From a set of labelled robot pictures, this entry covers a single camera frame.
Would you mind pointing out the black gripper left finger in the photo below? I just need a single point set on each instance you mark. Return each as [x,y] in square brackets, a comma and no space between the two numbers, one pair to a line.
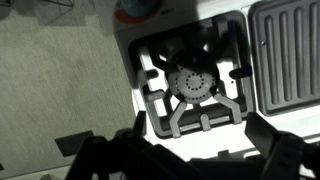
[126,156]

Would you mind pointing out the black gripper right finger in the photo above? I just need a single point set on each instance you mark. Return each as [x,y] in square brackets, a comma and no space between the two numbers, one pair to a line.
[290,156]

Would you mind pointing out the grey white toy kitchen stove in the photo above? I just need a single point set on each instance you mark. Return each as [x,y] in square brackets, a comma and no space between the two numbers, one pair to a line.
[213,141]

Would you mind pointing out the black burner grate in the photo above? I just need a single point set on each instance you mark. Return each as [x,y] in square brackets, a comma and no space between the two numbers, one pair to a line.
[178,118]

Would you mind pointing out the black ribbed griddle plate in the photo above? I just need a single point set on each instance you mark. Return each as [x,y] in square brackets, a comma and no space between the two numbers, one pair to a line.
[286,60]

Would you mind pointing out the grey round burner head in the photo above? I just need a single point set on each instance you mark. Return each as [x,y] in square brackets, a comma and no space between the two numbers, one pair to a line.
[193,83]

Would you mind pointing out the blue and orange object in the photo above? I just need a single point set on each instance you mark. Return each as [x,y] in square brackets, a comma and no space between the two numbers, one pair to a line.
[140,6]

